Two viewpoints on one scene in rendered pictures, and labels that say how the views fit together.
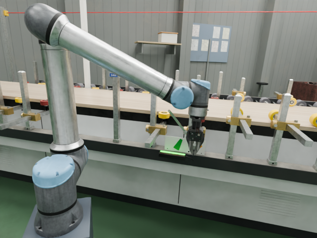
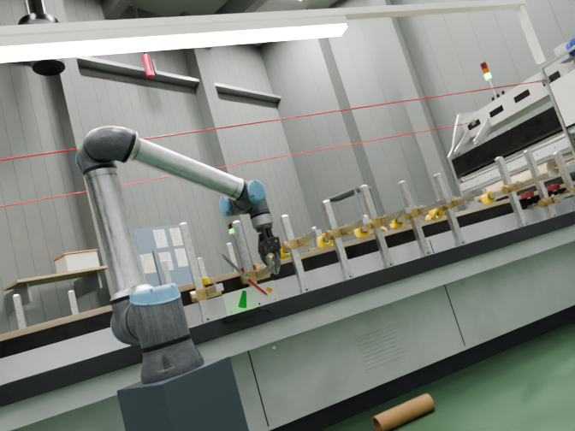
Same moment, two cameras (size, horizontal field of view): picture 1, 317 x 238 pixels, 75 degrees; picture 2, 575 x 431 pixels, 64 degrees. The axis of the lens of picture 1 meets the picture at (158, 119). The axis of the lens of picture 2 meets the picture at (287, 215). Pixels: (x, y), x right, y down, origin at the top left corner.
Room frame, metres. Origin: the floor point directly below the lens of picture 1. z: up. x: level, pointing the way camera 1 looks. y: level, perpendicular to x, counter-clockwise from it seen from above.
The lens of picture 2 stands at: (-0.74, 0.84, 0.76)
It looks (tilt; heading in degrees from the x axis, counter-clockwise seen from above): 8 degrees up; 326
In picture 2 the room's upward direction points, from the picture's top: 16 degrees counter-clockwise
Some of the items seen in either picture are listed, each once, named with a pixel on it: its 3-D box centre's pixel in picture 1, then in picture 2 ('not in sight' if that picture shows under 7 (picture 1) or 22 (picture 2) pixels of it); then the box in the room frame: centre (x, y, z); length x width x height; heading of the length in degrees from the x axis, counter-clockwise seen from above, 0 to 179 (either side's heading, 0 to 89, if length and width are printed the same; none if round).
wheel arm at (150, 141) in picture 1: (156, 132); (210, 292); (1.24, 0.01, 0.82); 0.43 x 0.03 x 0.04; 167
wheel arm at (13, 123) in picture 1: (27, 118); not in sight; (1.46, 0.98, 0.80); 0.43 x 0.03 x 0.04; 167
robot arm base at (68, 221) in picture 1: (58, 209); (169, 357); (0.72, 0.41, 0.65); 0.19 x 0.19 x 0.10
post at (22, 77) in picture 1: (26, 103); not in sight; (1.52, 1.01, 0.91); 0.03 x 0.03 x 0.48; 77
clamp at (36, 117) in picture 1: (30, 116); not in sight; (1.51, 0.99, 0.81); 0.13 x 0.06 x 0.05; 77
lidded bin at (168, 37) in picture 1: (167, 38); (77, 263); (5.38, -0.13, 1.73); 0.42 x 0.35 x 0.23; 107
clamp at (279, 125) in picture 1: (284, 125); (338, 233); (1.12, -0.72, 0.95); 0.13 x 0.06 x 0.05; 77
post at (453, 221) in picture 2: not in sight; (449, 212); (0.96, -1.43, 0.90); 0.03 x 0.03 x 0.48; 77
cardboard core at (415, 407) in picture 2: not in sight; (403, 413); (0.99, -0.66, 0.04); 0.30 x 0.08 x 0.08; 77
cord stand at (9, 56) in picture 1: (10, 53); not in sight; (2.89, 2.04, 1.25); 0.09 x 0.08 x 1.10; 77
